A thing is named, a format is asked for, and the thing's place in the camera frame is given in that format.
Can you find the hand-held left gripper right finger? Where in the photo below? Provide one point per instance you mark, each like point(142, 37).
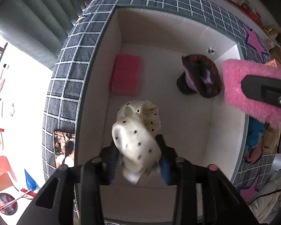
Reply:
point(165, 170)

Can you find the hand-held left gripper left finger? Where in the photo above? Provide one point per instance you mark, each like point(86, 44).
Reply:
point(112, 163)

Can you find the beige sock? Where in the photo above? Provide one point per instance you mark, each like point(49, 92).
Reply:
point(271, 138)

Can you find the pink sponge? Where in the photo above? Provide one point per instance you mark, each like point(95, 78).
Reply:
point(126, 75)
point(234, 89)

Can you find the blue shoe cover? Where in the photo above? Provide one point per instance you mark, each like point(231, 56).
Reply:
point(255, 131)

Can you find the pink knit sock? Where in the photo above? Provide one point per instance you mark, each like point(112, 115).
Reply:
point(254, 154)

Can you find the white polka dot cloth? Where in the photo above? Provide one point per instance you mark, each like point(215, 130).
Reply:
point(135, 136)

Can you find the dark red black sock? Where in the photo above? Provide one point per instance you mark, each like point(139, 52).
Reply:
point(201, 79)

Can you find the white storage box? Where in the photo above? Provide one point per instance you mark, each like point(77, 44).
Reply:
point(168, 79)

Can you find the orange pink carton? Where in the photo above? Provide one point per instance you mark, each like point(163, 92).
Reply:
point(272, 63)

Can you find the pile of snack packets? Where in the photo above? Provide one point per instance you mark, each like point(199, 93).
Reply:
point(278, 49)

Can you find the white crumpled cloth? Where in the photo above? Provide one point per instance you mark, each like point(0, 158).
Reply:
point(271, 206)

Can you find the blue plastic dustpan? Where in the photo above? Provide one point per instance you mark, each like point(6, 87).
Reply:
point(30, 180)

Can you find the orange plastic basin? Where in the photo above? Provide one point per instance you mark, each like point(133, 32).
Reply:
point(0, 165)

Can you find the white appliance with round window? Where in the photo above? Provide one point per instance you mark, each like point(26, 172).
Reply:
point(7, 204)

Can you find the grey green curtain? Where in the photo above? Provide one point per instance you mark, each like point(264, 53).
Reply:
point(32, 16)

